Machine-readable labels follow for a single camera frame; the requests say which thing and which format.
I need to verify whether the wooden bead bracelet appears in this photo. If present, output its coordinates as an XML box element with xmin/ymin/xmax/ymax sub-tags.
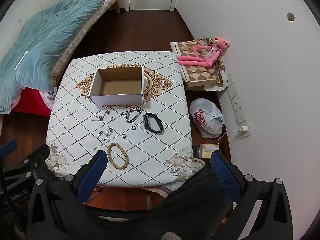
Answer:
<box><xmin>107</xmin><ymin>142</ymin><xmax>129</xmax><ymax>171</ymax></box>

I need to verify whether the beige checkered mattress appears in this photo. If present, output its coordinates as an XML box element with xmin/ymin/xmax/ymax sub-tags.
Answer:
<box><xmin>51</xmin><ymin>0</ymin><xmax>120</xmax><ymax>85</ymax></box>

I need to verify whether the person's dark fleece clothing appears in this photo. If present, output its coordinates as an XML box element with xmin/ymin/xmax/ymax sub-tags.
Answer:
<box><xmin>82</xmin><ymin>166</ymin><xmax>237</xmax><ymax>240</ymax></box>

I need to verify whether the silver chain bracelet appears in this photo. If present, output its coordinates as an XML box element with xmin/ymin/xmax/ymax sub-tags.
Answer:
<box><xmin>121</xmin><ymin>107</ymin><xmax>143</xmax><ymax>123</ymax></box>

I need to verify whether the white cardboard box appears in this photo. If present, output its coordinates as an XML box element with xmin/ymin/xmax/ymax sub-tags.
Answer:
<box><xmin>89</xmin><ymin>66</ymin><xmax>145</xmax><ymax>106</ymax></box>

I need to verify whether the pink plush toy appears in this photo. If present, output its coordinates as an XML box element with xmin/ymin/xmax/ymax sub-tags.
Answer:
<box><xmin>177</xmin><ymin>38</ymin><xmax>230</xmax><ymax>68</ymax></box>

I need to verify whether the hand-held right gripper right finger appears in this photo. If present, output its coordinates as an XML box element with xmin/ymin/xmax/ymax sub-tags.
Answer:
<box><xmin>210</xmin><ymin>150</ymin><xmax>293</xmax><ymax>240</ymax></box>

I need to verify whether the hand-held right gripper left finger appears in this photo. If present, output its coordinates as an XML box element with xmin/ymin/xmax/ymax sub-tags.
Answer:
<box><xmin>25</xmin><ymin>150</ymin><xmax>108</xmax><ymax>240</ymax></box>

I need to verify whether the diamond patterned tablecloth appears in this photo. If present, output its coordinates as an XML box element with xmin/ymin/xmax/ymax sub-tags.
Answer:
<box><xmin>46</xmin><ymin>51</ymin><xmax>205</xmax><ymax>195</ymax></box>

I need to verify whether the red cloth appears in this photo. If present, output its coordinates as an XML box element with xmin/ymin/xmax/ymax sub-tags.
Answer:
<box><xmin>11</xmin><ymin>89</ymin><xmax>52</xmax><ymax>117</ymax></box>

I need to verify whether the light blue quilt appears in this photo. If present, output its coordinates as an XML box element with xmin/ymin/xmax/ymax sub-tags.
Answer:
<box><xmin>0</xmin><ymin>0</ymin><xmax>121</xmax><ymax>113</ymax></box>

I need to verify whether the silver pendant necklace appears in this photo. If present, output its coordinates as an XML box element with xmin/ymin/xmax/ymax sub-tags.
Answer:
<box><xmin>90</xmin><ymin>110</ymin><xmax>112</xmax><ymax>123</ymax></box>

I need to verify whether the white power strip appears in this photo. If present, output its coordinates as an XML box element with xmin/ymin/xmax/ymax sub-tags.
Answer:
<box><xmin>226</xmin><ymin>73</ymin><xmax>250</xmax><ymax>139</ymax></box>

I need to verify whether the black fitness band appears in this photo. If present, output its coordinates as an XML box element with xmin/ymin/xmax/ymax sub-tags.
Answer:
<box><xmin>143</xmin><ymin>112</ymin><xmax>165</xmax><ymax>134</ymax></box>

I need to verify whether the beige small box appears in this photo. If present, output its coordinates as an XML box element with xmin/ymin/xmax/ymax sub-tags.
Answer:
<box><xmin>199</xmin><ymin>144</ymin><xmax>220</xmax><ymax>159</ymax></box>

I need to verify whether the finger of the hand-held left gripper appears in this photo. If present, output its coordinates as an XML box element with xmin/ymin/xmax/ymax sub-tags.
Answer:
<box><xmin>0</xmin><ymin>139</ymin><xmax>18</xmax><ymax>158</ymax></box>
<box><xmin>24</xmin><ymin>144</ymin><xmax>50</xmax><ymax>172</ymax></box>

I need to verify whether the white charger cable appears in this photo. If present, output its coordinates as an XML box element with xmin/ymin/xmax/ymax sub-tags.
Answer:
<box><xmin>217</xmin><ymin>129</ymin><xmax>240</xmax><ymax>146</ymax></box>

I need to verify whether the white plastic bag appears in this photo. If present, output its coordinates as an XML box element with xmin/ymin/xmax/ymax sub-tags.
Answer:
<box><xmin>189</xmin><ymin>98</ymin><xmax>225</xmax><ymax>139</ymax></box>

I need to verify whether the silver link bracelet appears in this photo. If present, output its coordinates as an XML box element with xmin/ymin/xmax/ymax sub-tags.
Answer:
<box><xmin>98</xmin><ymin>127</ymin><xmax>113</xmax><ymax>141</ymax></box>

